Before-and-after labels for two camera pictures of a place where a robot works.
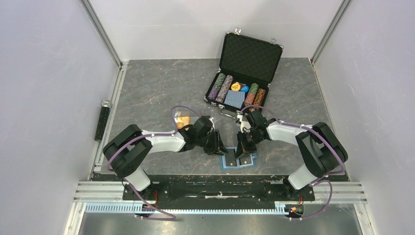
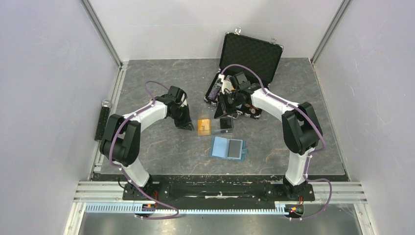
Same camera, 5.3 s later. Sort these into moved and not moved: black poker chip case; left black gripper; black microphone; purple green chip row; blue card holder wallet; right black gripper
Moved: blue card holder wallet; right black gripper; left black gripper
Not moved: black poker chip case; black microphone; purple green chip row
